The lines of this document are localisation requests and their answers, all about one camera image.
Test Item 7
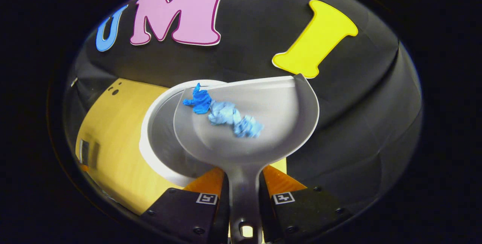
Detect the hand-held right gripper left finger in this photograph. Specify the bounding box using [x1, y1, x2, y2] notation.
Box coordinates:
[141, 168, 230, 244]

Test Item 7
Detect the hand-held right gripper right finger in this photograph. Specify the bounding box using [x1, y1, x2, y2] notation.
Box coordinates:
[260, 166, 352, 244]

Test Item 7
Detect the white ribbed garbage bin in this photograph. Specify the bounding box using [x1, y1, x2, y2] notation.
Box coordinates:
[139, 79, 234, 187]

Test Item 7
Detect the grey plastic dustpan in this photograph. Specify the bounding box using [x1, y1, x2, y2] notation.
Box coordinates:
[173, 73, 320, 244]

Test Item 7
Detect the light blue paper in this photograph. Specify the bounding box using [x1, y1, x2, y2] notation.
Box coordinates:
[208, 100, 264, 138]

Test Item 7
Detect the black backdrop cloth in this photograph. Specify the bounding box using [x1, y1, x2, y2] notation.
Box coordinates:
[64, 0, 422, 218]

